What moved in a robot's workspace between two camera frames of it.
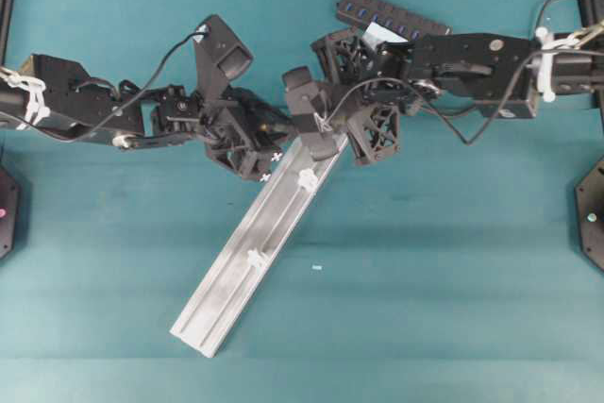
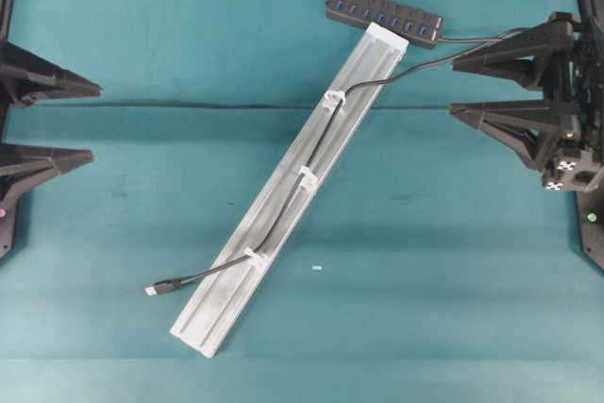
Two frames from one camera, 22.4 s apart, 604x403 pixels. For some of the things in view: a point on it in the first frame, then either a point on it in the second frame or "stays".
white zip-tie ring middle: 308,179 stays
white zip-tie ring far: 255,259 stays
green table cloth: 446,274 stays
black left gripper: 180,111 → 25,77
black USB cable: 484,126 → 157,287
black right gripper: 387,81 → 534,125
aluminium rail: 209,316 stays
